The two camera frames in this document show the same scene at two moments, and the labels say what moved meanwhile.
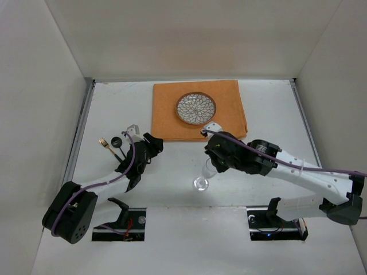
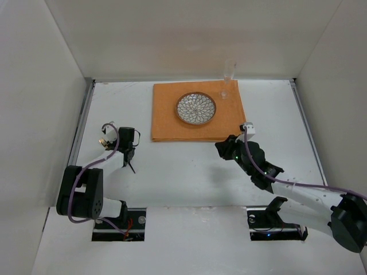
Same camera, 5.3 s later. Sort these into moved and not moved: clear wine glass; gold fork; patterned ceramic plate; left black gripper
Moved: clear wine glass; left black gripper
Not moved: patterned ceramic plate; gold fork
